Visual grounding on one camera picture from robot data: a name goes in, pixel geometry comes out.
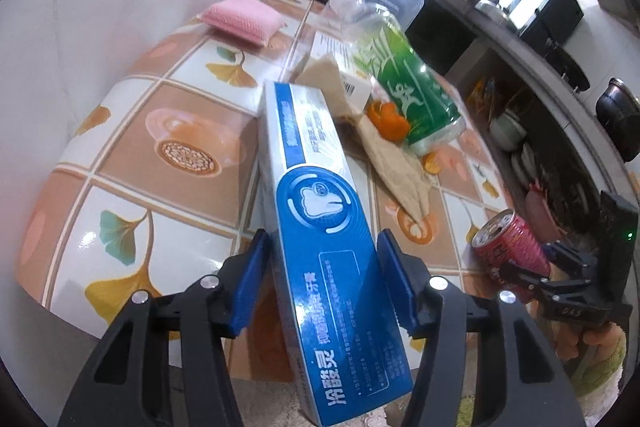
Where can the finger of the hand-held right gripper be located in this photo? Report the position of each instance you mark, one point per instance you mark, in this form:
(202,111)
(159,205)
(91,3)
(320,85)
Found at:
(530,282)
(570,259)

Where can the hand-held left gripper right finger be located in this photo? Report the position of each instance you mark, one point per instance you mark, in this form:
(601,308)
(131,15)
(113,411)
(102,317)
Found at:
(395,287)

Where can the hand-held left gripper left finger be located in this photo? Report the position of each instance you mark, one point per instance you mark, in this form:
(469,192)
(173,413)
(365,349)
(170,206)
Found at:
(245,287)

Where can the red drink can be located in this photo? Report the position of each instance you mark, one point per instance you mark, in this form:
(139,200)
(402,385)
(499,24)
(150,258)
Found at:
(515,242)

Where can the blue white toothpaste box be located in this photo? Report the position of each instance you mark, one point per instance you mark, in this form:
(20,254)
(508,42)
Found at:
(320,207)

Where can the brown paper bag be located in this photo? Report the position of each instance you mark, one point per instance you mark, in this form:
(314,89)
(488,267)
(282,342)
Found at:
(395,172)

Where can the green plastic bottle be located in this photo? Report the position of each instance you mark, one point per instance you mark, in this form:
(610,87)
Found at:
(410,92)

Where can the person's right hand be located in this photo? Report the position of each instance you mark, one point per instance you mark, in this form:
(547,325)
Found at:
(602,342)

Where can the white plates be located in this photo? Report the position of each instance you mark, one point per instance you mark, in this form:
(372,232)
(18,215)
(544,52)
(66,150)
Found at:
(522,164)

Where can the green fluffy cloth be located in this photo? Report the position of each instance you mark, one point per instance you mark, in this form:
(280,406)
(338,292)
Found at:
(600,374)

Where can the small orange peel piece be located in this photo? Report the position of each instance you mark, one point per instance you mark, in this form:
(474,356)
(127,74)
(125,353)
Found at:
(431,163)

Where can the pale green bowl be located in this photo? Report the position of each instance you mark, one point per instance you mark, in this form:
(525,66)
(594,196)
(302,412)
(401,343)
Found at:
(507,129)

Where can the black cooking pot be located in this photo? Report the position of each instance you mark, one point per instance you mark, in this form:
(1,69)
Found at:
(620,112)

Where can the orange snack packet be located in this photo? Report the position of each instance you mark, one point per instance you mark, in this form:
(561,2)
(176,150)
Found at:
(480,92)

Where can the small white box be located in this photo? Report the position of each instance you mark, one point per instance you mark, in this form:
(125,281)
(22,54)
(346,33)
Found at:
(357,87)

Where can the black appliance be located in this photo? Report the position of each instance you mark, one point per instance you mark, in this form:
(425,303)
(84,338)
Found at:
(555,12)

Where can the metal basin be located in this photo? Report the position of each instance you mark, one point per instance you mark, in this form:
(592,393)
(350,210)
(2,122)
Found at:
(495,9)

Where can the pink sponge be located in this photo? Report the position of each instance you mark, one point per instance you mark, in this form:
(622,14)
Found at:
(240,19)

